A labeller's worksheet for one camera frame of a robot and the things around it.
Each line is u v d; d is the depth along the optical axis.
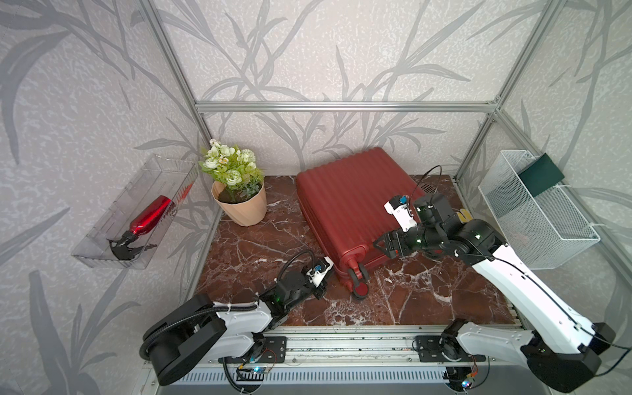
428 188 1.15
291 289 0.62
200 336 0.43
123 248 0.59
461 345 0.62
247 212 0.92
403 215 0.60
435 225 0.50
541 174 0.72
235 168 0.86
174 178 0.85
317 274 0.69
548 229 0.60
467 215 1.07
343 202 0.81
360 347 0.75
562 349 0.39
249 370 0.71
